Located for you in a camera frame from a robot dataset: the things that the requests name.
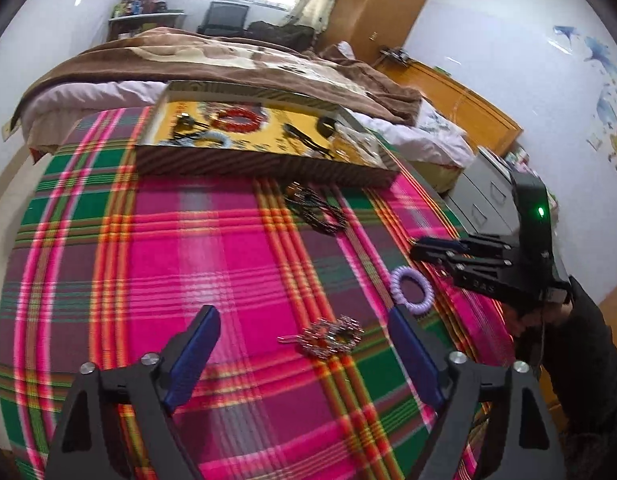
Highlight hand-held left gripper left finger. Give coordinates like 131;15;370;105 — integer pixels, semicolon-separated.
46;304;222;480

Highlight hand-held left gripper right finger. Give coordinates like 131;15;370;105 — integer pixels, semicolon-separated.
387;305;567;480

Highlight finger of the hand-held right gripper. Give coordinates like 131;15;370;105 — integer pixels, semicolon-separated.
410;245;460;282
419;234;515;257

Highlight purple spiral hair tie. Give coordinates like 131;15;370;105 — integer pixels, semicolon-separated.
390;266;436;308

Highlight rhinestone hair clip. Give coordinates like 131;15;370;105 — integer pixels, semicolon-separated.
278;315;365;358

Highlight clear plastic hair claw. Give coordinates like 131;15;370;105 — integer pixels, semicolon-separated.
333;130;384;166

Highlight striped cardboard tray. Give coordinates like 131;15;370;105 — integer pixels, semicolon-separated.
136;80;402;190

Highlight white spiral hair tie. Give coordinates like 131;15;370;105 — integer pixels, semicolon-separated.
191;130;234;148

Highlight red bead bracelet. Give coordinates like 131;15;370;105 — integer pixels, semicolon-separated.
216;106;265;133

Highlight person's right forearm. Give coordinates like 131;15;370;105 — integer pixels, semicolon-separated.
539;276;617;480

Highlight person's right hand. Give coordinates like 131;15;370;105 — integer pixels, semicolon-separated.
503;302;574;348

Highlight grey drawer cabinet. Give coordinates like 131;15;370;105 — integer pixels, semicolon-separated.
446;146;559;238

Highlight pink plaid tablecloth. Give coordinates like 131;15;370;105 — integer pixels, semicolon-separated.
0;106;519;480

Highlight white bedsheet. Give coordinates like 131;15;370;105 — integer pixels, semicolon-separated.
21;80;477;168

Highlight wooden bed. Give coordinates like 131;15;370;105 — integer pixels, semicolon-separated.
8;27;524;196

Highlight black beaded hair clip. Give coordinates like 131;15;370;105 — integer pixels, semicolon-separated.
283;183;348;235

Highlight wooden wardrobe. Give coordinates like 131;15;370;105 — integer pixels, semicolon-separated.
316;0;439;63

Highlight dark bag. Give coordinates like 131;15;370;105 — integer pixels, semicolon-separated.
246;20;317;51

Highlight brown blanket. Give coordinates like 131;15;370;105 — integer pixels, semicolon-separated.
18;27;422;128

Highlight black office chair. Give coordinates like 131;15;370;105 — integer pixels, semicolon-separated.
197;1;250;38

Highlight white desk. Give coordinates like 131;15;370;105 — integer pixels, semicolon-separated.
108;10;185;41

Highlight cartoon wall stickers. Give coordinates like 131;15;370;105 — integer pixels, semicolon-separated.
553;25;617;173

